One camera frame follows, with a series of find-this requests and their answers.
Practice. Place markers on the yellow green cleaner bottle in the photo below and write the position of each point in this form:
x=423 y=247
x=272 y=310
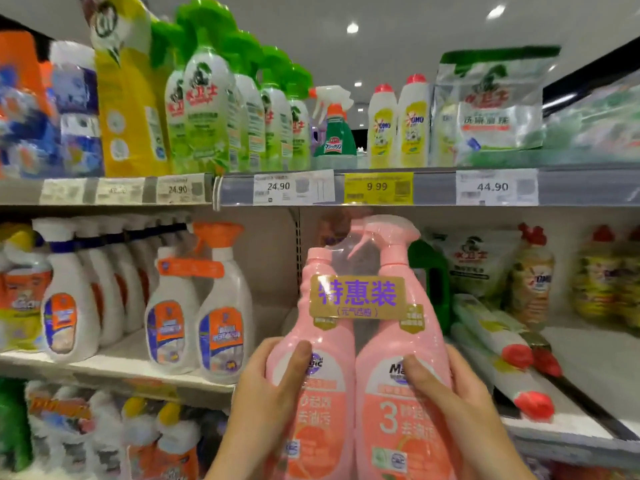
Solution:
x=125 y=95

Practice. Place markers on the clear-wrapped white bottle pack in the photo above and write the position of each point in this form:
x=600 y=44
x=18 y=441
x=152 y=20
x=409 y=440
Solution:
x=75 y=435

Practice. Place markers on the row of green pump bottles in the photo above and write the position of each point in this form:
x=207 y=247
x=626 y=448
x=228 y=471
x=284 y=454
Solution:
x=210 y=105

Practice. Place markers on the row of assorted cleaner packs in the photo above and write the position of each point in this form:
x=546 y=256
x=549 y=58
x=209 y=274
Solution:
x=20 y=115

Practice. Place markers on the white price tag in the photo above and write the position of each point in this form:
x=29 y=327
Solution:
x=120 y=190
x=497 y=187
x=290 y=187
x=180 y=189
x=62 y=191

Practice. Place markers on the cluster of green cleaner bottles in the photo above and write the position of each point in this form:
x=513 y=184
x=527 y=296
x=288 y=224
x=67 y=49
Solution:
x=14 y=425

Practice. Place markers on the yellow price tag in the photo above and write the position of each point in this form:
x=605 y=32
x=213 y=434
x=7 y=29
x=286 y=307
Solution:
x=378 y=188

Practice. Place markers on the white blue cleaner bottle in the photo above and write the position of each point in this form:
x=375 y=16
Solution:
x=75 y=115

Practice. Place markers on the white orange-trigger spray bottle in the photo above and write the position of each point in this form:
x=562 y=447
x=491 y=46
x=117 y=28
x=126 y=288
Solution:
x=172 y=330
x=225 y=335

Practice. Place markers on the person's right hand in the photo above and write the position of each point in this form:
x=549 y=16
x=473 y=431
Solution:
x=480 y=435

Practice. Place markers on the row of yellow-capped cleaner bottles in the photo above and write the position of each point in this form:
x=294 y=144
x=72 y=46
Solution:
x=20 y=295

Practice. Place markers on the white red-capped cleaner bottle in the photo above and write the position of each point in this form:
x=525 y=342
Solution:
x=414 y=125
x=382 y=130

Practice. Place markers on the large green white cleaner pouch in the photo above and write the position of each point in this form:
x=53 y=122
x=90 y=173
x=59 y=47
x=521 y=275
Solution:
x=495 y=100

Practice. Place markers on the yellow-capped pink-label cleaner bottle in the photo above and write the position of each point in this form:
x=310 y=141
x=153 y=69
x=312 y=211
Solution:
x=140 y=440
x=178 y=445

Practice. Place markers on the round ceiling light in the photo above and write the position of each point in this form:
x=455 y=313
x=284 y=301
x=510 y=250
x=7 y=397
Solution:
x=495 y=12
x=352 y=28

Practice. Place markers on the white green-print cleaner pouch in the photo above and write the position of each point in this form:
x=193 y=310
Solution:
x=480 y=260

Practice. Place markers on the green capped cleaner bottle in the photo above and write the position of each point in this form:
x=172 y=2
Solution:
x=432 y=280

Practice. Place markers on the person's left hand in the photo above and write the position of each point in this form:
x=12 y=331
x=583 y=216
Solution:
x=255 y=415

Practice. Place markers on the pink twin spray bottle pack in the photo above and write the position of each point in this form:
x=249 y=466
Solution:
x=390 y=295

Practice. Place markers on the slim white red-capped bottle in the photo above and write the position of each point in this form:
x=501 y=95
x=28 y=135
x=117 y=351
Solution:
x=500 y=375
x=545 y=357
x=490 y=330

